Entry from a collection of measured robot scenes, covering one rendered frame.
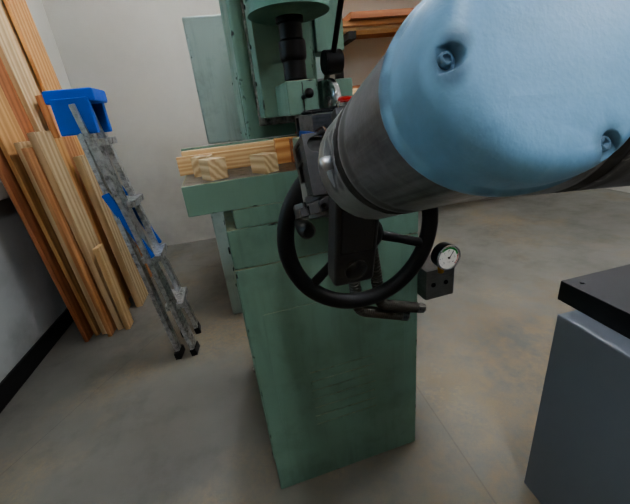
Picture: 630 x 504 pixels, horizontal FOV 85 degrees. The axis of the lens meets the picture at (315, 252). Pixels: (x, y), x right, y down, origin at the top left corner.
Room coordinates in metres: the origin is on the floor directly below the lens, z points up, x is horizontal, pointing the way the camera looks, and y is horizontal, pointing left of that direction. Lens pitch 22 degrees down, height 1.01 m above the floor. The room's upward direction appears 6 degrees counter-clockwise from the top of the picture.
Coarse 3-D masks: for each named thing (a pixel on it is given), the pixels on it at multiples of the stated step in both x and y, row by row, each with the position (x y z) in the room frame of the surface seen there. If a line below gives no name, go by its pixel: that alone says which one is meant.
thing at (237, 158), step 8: (216, 152) 0.82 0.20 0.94; (224, 152) 0.82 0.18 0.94; (232, 152) 0.82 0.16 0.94; (240, 152) 0.82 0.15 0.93; (248, 152) 0.83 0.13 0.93; (256, 152) 0.83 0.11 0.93; (184, 160) 0.79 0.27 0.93; (232, 160) 0.82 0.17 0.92; (240, 160) 0.82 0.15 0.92; (248, 160) 0.83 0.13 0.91; (184, 168) 0.79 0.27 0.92; (192, 168) 0.80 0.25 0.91; (232, 168) 0.82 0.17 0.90
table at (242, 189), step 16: (192, 176) 0.76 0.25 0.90; (240, 176) 0.69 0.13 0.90; (256, 176) 0.68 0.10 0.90; (272, 176) 0.68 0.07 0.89; (288, 176) 0.69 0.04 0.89; (192, 192) 0.65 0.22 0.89; (208, 192) 0.65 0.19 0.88; (224, 192) 0.66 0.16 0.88; (240, 192) 0.67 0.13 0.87; (256, 192) 0.68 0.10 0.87; (272, 192) 0.68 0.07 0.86; (192, 208) 0.65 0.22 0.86; (208, 208) 0.65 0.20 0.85; (224, 208) 0.66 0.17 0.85; (240, 208) 0.67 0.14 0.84
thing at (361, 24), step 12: (360, 12) 2.75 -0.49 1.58; (372, 12) 2.77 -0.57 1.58; (384, 12) 2.78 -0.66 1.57; (396, 12) 2.80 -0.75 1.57; (408, 12) 2.81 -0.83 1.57; (348, 24) 2.79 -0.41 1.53; (360, 24) 2.81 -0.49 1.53; (372, 24) 2.83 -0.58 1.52; (384, 24) 2.88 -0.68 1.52; (396, 24) 2.91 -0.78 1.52; (348, 36) 2.86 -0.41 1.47; (360, 36) 3.11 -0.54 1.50; (372, 36) 3.16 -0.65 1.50; (384, 36) 3.22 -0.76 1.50
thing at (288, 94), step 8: (296, 80) 0.82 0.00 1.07; (304, 80) 0.83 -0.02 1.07; (312, 80) 0.83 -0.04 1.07; (280, 88) 0.88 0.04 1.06; (288, 88) 0.82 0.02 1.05; (296, 88) 0.82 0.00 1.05; (304, 88) 0.82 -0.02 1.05; (312, 88) 0.83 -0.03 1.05; (280, 96) 0.89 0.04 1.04; (288, 96) 0.82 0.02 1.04; (296, 96) 0.82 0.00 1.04; (280, 104) 0.90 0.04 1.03; (288, 104) 0.82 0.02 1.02; (296, 104) 0.82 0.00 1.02; (304, 104) 0.82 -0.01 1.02; (312, 104) 0.83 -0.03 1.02; (280, 112) 0.91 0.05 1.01; (288, 112) 0.83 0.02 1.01; (296, 112) 0.82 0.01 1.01
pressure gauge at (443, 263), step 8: (440, 248) 0.72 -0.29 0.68; (448, 248) 0.71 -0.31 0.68; (456, 248) 0.72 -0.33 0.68; (432, 256) 0.73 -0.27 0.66; (440, 256) 0.71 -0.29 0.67; (448, 256) 0.71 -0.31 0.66; (456, 256) 0.72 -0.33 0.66; (440, 264) 0.71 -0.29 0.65; (448, 264) 0.71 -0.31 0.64; (456, 264) 0.72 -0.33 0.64; (440, 272) 0.73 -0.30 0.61
